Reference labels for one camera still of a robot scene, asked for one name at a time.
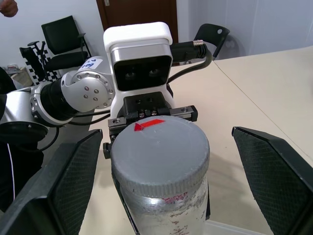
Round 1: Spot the black cable with plug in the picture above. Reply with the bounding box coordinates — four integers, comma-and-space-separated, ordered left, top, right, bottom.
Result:
168, 40, 214, 85

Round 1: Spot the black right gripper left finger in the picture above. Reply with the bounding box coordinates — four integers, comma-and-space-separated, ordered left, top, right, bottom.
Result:
0, 129, 103, 235

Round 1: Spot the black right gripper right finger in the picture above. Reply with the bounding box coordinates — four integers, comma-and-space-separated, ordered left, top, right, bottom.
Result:
231, 126, 313, 235

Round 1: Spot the black office chair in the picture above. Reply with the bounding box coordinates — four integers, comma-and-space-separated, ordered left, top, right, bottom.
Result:
41, 15, 92, 74

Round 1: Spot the brown wooden door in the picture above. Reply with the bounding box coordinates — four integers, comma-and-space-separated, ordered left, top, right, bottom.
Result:
96, 0, 179, 47

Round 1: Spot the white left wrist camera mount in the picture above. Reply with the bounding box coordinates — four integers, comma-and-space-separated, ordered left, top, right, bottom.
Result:
102, 21, 175, 123

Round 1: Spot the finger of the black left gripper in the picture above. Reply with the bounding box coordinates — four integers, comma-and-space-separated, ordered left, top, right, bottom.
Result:
204, 180, 211, 220
102, 141, 138, 232

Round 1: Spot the person's bare hand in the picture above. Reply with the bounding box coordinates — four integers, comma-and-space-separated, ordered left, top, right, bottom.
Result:
0, 0, 19, 18

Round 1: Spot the thin black cable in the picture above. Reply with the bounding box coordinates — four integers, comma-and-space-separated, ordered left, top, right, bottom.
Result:
36, 109, 111, 154

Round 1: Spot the black plastic chair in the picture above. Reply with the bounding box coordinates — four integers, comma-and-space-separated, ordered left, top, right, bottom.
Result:
194, 23, 231, 61

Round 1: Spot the black white checkerboard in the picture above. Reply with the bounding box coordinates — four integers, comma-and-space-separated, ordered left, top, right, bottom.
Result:
25, 43, 63, 86

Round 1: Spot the silver jar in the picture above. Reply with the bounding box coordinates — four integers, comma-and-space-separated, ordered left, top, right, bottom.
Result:
119, 178, 208, 235

